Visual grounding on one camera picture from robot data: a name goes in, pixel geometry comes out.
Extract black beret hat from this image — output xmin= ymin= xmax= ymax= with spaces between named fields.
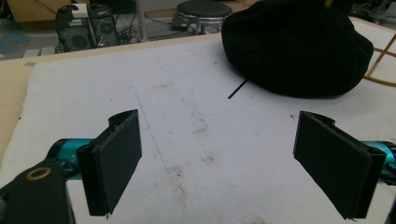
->
xmin=220 ymin=0 xmax=375 ymax=99

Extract white felt mat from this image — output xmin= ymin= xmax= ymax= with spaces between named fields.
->
xmin=0 ymin=19 xmax=396 ymax=224

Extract cardboard box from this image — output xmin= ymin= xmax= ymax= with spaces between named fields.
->
xmin=6 ymin=0 xmax=92 ymax=23

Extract yellow wire rack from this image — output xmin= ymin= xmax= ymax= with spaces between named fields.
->
xmin=362 ymin=32 xmax=396 ymax=88

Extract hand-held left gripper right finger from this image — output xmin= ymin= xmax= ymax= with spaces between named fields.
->
xmin=292 ymin=110 xmax=388 ymax=220

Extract white box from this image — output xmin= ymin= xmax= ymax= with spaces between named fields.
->
xmin=71 ymin=3 xmax=90 ymax=19

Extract black computer tower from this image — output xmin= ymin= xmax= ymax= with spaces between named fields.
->
xmin=55 ymin=8 xmax=97 ymax=52
xmin=87 ymin=4 xmax=120 ymax=48

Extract round black stool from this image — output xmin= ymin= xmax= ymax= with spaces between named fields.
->
xmin=176 ymin=0 xmax=233 ymax=35

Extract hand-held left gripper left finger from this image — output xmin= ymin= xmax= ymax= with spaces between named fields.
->
xmin=76 ymin=108 xmax=143 ymax=217

